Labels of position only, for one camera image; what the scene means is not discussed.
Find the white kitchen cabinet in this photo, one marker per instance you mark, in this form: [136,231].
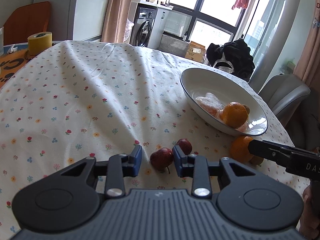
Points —
[158,28]

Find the person's right hand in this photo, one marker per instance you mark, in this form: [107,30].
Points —
[308,220]

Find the black clothes on chair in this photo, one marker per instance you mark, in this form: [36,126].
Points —
[237,53]

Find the white refrigerator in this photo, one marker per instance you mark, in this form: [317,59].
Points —
[80,20]

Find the pink curtain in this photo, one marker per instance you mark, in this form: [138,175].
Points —
[115,21]

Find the small red fruit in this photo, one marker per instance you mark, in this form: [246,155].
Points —
[185,146]
[161,159]

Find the yellow tape roll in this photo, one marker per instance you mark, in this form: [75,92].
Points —
[39,42]

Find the medium orange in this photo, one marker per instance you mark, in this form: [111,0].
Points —
[239,149]

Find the floral white tablecloth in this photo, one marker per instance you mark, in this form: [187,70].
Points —
[71,117]

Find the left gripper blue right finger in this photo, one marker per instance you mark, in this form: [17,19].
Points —
[180,161]

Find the large orange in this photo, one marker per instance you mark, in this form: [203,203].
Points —
[234,115]

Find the orange cat placemat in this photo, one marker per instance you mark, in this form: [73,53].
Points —
[12,63]

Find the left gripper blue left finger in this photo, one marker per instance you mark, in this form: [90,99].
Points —
[135,160]

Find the clear drinking glass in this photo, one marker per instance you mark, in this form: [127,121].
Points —
[1,41]

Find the brown longan fruit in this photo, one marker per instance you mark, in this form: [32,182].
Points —
[247,109]

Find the white bowl with dark rim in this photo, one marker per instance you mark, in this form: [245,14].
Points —
[199,81]

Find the grey washing machine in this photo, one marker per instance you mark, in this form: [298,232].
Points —
[143,24]

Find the cardboard box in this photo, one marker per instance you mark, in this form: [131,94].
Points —
[195,52]

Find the grey leather chair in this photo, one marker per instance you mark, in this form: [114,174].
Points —
[283,93]

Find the small mandarin orange below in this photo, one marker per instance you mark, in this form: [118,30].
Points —
[256,160]

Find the orange chair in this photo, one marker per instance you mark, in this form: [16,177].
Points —
[25,21]

